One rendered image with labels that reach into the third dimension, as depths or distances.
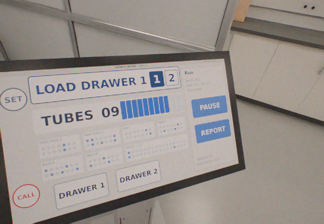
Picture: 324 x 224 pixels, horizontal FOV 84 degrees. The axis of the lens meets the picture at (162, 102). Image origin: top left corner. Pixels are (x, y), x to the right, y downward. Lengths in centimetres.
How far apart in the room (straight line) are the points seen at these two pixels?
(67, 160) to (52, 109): 10
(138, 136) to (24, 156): 20
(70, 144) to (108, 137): 7
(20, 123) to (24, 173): 9
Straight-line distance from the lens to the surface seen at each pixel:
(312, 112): 273
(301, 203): 193
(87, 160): 39
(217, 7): 96
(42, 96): 40
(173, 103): 41
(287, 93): 257
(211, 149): 47
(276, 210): 178
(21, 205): 43
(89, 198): 42
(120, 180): 41
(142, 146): 40
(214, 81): 47
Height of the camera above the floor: 136
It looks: 37 degrees down
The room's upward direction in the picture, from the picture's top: 7 degrees clockwise
